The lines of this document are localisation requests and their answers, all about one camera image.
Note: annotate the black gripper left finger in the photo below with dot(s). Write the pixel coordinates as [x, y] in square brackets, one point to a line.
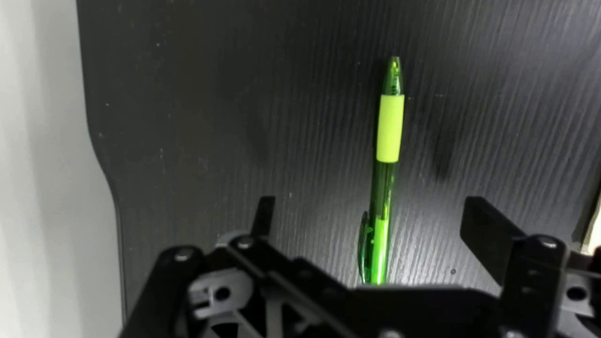
[263, 216]

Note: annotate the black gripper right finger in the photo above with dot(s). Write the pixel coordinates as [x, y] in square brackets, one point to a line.
[489, 235]

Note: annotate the green pen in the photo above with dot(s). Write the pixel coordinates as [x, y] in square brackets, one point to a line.
[387, 153]

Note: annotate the large beige paper napkin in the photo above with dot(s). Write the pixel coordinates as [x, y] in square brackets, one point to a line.
[592, 237]

